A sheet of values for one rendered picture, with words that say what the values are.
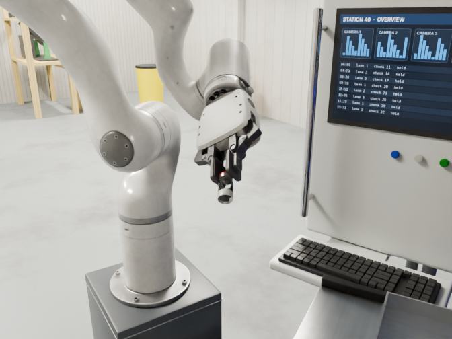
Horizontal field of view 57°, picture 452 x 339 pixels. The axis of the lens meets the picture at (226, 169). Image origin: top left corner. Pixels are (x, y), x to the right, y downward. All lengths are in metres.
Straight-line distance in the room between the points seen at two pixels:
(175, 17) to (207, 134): 0.24
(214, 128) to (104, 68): 0.29
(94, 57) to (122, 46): 8.17
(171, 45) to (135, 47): 8.31
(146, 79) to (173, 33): 6.19
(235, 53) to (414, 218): 0.71
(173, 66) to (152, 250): 0.39
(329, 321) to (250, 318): 1.39
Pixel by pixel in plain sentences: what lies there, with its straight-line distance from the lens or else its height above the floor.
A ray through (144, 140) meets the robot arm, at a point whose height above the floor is 1.24.
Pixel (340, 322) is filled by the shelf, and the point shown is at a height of 0.88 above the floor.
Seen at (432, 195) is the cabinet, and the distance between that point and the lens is 1.22.
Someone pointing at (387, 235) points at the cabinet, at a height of 0.87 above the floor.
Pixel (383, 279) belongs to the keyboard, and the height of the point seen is 0.83.
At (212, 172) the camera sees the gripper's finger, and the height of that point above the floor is 1.24.
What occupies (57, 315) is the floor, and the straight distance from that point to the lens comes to 2.46.
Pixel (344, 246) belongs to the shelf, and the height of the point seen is 0.80.
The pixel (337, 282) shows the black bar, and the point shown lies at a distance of 1.00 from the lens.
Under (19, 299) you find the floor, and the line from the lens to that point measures 2.65.
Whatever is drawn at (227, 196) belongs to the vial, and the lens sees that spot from 0.57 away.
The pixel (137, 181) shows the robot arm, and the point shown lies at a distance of 0.91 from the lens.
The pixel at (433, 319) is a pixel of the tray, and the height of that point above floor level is 0.88.
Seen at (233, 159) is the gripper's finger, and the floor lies 1.26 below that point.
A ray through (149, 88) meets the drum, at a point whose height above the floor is 0.39.
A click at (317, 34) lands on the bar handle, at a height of 1.41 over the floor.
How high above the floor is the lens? 1.45
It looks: 20 degrees down
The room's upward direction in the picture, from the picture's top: straight up
